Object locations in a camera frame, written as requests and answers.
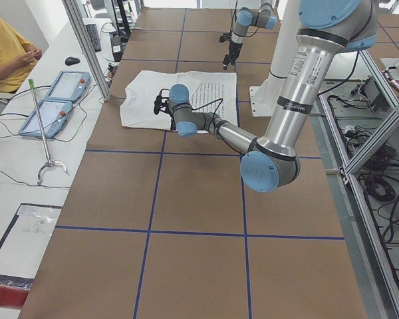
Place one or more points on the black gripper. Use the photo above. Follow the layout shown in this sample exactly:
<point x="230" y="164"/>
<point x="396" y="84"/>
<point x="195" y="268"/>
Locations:
<point x="173" y="125"/>
<point x="233" y="48"/>

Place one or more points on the white long-sleeve printed shirt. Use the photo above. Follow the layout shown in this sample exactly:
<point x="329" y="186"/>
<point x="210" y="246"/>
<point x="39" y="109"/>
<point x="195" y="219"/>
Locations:
<point x="208" y="92"/>

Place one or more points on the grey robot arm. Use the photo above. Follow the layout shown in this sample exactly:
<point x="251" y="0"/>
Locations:
<point x="241" y="20"/>
<point x="326" y="28"/>

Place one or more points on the blue teach pendant far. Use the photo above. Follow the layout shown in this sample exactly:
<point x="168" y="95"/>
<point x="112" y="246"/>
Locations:
<point x="69" y="86"/>

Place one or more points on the blue teach pendant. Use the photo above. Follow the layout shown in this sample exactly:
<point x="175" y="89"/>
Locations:
<point x="54" y="115"/>
<point x="69" y="86"/>

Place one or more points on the black keyboard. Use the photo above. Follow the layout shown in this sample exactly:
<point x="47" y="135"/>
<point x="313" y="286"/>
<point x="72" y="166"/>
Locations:
<point x="93" y="35"/>

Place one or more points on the black computer mouse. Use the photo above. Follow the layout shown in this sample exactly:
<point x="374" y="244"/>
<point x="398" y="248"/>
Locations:
<point x="69" y="61"/>

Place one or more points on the blue teach pendant near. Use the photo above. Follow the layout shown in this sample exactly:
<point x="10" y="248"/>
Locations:
<point x="54" y="115"/>

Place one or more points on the metal reacher grabber stick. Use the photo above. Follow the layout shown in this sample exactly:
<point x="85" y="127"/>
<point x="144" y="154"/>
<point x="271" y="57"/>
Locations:
<point x="50" y="163"/>

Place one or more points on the person in yellow shirt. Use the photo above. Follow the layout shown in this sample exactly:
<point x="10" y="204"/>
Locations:
<point x="18" y="57"/>

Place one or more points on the plastic document sleeve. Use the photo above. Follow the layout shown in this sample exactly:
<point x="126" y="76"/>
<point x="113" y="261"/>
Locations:
<point x="25" y="240"/>

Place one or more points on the red cylindrical object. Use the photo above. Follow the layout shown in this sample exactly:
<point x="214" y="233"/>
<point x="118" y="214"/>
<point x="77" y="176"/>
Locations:
<point x="12" y="297"/>

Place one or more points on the aluminium frame post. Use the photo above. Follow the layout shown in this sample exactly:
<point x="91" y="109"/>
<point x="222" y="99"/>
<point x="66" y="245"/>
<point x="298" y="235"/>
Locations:
<point x="77" y="23"/>

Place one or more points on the aluminium frame rail structure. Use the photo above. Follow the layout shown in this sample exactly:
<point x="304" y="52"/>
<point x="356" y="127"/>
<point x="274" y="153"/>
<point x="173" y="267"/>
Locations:
<point x="356" y="116"/>

